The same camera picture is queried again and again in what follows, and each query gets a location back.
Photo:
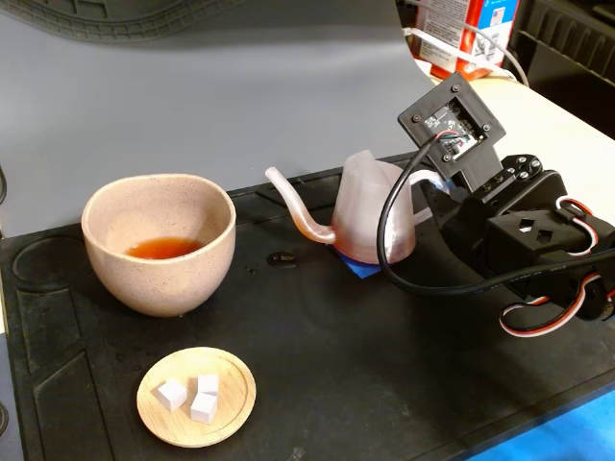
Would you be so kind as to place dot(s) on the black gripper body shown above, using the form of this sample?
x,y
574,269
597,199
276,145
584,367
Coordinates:
x,y
473,214

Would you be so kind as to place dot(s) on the translucent pink printed kettle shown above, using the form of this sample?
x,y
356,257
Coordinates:
x,y
360,216

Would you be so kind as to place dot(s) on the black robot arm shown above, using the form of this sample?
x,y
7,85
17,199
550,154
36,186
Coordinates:
x,y
528,254

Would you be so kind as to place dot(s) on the amber tea liquid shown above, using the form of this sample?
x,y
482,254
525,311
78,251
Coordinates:
x,y
163,248

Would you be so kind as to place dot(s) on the beige speckled ceramic cup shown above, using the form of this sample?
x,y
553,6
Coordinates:
x,y
158,288

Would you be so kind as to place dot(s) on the blue tape square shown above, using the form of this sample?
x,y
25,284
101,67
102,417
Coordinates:
x,y
361,270

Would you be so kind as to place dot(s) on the black plastic crate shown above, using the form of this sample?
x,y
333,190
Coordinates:
x,y
567,57

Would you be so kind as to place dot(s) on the red and white carton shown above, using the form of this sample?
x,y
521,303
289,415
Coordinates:
x,y
442,21

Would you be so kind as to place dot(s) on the small tea spill puddle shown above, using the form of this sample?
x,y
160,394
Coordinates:
x,y
282,259

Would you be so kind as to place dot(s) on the black silicone work mat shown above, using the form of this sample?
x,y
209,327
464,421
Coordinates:
x,y
312,346

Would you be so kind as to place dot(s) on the blue tape strip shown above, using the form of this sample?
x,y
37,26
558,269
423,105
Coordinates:
x,y
562,427

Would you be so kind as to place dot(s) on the plain grey sheet mat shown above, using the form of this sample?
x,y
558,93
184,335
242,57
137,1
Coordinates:
x,y
192,105

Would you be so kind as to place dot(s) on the round wooden coaster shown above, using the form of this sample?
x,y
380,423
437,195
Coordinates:
x,y
230,413

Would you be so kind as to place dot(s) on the small white cube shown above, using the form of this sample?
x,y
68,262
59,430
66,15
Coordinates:
x,y
203,409
170,395
208,383

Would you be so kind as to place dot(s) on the dark grey gridded mat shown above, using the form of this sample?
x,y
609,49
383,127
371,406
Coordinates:
x,y
120,24

